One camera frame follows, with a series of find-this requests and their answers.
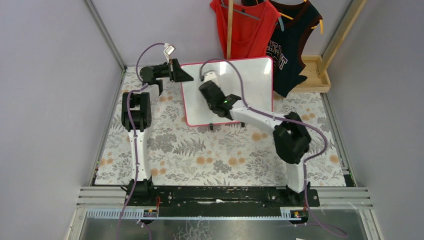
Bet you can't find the pink framed whiteboard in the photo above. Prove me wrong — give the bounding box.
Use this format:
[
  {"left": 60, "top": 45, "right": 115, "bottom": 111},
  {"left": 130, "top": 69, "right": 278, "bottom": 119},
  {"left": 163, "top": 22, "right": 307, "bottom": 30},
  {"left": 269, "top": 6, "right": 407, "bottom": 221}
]
[{"left": 181, "top": 57, "right": 273, "bottom": 127}]

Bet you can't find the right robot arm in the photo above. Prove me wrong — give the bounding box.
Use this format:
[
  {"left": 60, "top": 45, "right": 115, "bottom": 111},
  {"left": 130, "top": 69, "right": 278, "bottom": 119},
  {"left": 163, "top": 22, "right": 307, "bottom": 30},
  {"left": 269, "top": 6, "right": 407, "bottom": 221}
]
[{"left": 199, "top": 80, "right": 311, "bottom": 194}]

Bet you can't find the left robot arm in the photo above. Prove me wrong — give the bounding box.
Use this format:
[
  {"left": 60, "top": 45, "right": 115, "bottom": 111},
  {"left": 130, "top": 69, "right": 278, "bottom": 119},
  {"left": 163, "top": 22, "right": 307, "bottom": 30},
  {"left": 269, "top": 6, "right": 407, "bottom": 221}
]
[{"left": 121, "top": 58, "right": 194, "bottom": 199}]

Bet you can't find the floral table mat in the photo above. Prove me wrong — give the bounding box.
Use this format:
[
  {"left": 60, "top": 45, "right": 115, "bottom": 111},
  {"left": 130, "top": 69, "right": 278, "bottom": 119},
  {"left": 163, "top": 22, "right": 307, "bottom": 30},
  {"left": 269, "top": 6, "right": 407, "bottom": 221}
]
[{"left": 94, "top": 66, "right": 347, "bottom": 187}]

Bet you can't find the red tank top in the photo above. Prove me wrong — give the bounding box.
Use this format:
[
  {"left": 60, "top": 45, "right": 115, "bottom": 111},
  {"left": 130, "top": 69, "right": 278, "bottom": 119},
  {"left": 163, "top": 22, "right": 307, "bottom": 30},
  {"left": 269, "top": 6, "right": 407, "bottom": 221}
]
[{"left": 209, "top": 0, "right": 281, "bottom": 60}]

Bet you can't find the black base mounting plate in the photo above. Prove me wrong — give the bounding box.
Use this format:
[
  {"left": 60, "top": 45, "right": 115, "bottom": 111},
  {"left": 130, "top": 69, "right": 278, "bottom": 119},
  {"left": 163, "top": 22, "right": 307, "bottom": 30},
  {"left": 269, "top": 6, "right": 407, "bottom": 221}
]
[{"left": 125, "top": 185, "right": 320, "bottom": 217}]

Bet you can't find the wooden clothes rack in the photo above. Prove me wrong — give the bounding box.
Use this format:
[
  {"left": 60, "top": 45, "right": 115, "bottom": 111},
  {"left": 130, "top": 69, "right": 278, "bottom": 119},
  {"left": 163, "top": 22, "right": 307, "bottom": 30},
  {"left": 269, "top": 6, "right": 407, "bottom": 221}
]
[{"left": 227, "top": 0, "right": 365, "bottom": 94}]

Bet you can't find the dark navy jersey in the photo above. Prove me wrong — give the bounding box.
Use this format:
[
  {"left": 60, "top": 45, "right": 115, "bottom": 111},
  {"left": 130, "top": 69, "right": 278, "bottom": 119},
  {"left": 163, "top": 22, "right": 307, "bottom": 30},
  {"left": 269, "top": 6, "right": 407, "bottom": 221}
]
[{"left": 241, "top": 0, "right": 324, "bottom": 99}]

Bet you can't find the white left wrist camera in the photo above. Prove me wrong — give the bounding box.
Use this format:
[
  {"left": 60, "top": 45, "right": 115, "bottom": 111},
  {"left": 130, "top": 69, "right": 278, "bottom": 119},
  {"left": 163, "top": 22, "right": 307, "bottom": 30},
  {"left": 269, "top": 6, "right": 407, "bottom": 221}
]
[{"left": 163, "top": 43, "right": 176, "bottom": 62}]

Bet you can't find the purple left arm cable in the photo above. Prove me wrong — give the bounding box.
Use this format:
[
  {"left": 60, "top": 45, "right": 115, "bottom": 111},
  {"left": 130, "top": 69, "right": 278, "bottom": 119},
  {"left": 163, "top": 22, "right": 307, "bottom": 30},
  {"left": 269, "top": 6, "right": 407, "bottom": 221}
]
[{"left": 115, "top": 42, "right": 166, "bottom": 240}]

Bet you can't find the white slotted cable duct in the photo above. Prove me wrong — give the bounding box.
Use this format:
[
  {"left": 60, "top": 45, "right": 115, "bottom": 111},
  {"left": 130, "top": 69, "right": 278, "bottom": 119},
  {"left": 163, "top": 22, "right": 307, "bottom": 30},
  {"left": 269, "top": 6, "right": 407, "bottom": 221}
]
[{"left": 86, "top": 208, "right": 302, "bottom": 222}]

